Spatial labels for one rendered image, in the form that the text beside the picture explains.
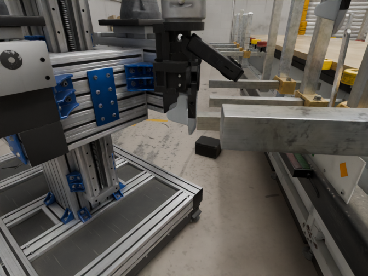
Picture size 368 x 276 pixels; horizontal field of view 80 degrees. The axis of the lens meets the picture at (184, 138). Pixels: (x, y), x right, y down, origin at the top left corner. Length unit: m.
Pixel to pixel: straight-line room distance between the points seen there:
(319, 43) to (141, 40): 0.55
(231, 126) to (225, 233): 1.19
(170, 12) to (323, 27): 0.48
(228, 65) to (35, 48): 0.37
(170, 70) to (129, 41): 0.52
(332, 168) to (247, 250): 0.80
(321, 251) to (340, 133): 1.03
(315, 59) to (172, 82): 0.48
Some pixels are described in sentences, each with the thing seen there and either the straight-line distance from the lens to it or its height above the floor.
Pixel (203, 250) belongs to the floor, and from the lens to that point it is 1.27.
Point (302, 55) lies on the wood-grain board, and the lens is 1.30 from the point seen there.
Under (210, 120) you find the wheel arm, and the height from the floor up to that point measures 0.85.
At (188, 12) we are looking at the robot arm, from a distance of 0.39.
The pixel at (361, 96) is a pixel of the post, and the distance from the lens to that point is 0.55.
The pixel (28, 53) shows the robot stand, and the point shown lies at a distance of 0.54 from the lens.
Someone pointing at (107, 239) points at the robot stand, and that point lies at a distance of 1.08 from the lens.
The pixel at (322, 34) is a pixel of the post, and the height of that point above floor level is 1.00.
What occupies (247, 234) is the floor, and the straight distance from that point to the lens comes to 1.36.
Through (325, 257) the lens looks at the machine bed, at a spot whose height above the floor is 0.17.
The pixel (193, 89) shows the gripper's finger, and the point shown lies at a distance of 0.39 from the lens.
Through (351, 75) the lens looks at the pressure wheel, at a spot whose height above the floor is 0.90.
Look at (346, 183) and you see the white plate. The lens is 0.56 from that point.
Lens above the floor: 1.02
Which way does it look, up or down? 27 degrees down
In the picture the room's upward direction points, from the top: straight up
